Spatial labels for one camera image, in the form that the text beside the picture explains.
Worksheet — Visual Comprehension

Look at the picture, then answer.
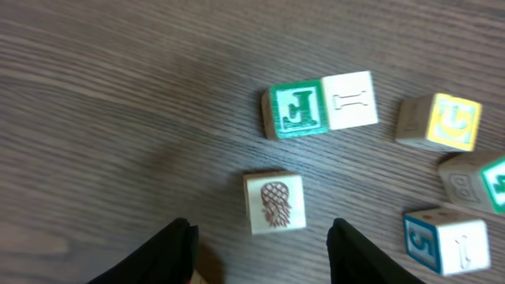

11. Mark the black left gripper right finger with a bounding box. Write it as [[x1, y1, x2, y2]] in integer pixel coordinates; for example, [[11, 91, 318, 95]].
[[327, 218, 425, 284]]

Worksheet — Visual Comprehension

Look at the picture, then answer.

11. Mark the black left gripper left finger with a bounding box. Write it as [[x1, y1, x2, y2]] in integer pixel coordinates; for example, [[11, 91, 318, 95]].
[[89, 218, 199, 284]]

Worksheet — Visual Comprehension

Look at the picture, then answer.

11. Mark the white red picture block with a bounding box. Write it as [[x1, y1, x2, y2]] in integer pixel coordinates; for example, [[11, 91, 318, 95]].
[[243, 171, 306, 235]]

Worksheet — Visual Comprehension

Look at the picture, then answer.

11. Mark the green 4 wooden block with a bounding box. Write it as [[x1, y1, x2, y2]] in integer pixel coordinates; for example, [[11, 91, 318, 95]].
[[438, 151, 504, 215]]

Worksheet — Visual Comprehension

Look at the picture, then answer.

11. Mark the white block green 2 side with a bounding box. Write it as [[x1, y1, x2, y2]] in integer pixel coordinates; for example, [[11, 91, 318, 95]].
[[321, 71, 379, 130]]

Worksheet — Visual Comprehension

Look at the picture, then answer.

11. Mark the white X wooden block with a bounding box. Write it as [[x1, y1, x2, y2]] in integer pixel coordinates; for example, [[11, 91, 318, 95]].
[[403, 207, 491, 277]]

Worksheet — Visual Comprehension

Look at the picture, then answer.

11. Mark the green top corner block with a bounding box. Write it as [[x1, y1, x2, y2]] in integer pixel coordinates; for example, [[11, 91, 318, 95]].
[[261, 80, 329, 140]]

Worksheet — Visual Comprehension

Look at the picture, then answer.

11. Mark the small yellow top block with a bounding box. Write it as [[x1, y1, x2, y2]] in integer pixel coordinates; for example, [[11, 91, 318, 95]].
[[395, 93, 482, 151]]

